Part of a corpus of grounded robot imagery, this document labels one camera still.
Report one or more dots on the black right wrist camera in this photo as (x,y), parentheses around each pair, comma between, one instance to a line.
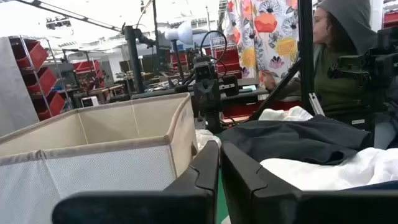
(205,71)

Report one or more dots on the black desk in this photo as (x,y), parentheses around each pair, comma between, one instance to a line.
(161,93)
(248,95)

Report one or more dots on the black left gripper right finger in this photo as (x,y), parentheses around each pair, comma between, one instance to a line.
(255,202)

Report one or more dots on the white desk lamp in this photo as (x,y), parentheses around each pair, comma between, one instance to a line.
(182,32)

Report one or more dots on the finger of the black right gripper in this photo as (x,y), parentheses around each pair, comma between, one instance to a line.
(200,102)
(214,102)

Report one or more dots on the white towel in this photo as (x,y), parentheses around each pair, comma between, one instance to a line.
(280,114)
(205,137)
(342,171)

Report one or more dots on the metal shelf rack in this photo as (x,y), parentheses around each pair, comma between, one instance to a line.
(36,77)

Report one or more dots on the person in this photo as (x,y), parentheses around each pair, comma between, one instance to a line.
(342,18)

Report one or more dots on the green table mat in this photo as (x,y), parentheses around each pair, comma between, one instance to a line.
(222,202)

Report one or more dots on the beige fabric storage box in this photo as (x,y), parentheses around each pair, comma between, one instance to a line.
(109,124)

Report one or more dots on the white tower device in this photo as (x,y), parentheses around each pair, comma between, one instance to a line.
(90,102)

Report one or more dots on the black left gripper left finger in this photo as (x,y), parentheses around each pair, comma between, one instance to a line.
(199,199)

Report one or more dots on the shelf with red bins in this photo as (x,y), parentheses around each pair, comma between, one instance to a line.
(87,66)

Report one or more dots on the red storage bin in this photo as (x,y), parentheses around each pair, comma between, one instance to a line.
(35,56)
(56,104)
(45,81)

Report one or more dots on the black aluminium table frame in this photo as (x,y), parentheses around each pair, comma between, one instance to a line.
(306,46)

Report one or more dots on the grey partition panel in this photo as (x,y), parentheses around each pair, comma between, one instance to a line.
(14,93)

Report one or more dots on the floral print curtain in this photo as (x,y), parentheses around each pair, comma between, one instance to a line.
(264,37)

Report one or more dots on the red crates under desk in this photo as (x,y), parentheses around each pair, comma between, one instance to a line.
(236,109)

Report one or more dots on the dark grey garment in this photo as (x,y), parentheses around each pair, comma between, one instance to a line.
(295,140)

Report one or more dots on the person's hand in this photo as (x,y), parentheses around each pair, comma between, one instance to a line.
(268,80)

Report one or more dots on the red plastic crate stack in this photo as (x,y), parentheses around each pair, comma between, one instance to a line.
(230,59)

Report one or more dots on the navy blue cloth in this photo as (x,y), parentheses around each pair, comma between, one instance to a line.
(379,186)

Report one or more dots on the black stand pole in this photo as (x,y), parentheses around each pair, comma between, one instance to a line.
(134,62)

